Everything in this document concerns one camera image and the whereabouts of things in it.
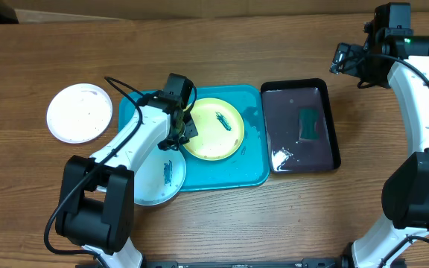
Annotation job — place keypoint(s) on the teal plastic tray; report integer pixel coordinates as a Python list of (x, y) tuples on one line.
[(249, 165)]

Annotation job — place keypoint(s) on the green scrubbing sponge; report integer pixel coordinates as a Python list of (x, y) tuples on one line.
[(308, 123)]

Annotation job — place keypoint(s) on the yellow-rimmed plate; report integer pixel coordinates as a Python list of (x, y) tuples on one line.
[(220, 130)]

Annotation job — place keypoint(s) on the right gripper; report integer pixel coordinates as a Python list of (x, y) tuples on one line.
[(349, 68)]

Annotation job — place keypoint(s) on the light blue plate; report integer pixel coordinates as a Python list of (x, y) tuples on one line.
[(159, 178)]

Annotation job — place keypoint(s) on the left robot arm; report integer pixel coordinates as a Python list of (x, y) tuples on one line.
[(95, 211)]

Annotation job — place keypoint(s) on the cardboard backdrop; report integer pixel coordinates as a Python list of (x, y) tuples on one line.
[(180, 9)]

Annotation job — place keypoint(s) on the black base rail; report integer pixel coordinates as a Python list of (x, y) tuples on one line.
[(305, 263)]

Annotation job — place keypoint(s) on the black plastic tray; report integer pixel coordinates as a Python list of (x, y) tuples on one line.
[(288, 153)]

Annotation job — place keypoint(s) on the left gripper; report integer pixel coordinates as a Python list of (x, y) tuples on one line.
[(191, 130)]

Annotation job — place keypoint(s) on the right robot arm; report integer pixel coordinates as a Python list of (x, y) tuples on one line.
[(393, 57)]

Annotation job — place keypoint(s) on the white plate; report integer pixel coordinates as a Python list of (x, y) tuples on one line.
[(79, 113)]

